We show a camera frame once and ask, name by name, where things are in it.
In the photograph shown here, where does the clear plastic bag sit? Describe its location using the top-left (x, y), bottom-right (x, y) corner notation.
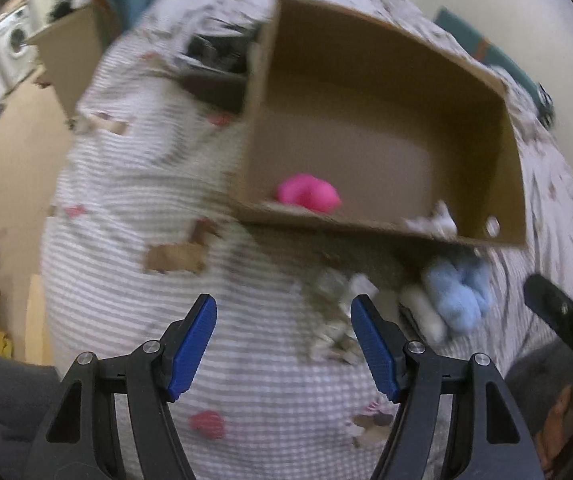
top-left (301, 266), bottom-right (379, 365)

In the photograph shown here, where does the white sock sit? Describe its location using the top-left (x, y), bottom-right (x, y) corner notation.
top-left (401, 200), bottom-right (457, 240)

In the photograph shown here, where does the person right hand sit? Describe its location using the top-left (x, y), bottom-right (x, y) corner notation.
top-left (535, 384), bottom-right (573, 479)

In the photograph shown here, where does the checkered dog print bedspread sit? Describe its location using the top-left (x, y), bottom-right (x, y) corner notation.
top-left (41, 0), bottom-right (573, 479)

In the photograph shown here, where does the brown cardboard box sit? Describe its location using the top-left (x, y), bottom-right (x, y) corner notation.
top-left (231, 0), bottom-right (527, 246)

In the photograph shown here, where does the dark grey garment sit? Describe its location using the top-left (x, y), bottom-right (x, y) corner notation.
top-left (175, 24), bottom-right (262, 114)

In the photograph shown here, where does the teal pillow orange stripe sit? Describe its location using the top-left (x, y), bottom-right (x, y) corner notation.
top-left (434, 6), bottom-right (555, 129)

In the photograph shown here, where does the beige wooden side table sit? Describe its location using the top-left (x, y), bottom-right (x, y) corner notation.
top-left (27, 4), bottom-right (110, 119)

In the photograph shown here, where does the white washing machine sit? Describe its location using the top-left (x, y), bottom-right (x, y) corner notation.
top-left (0, 4), bottom-right (37, 91)

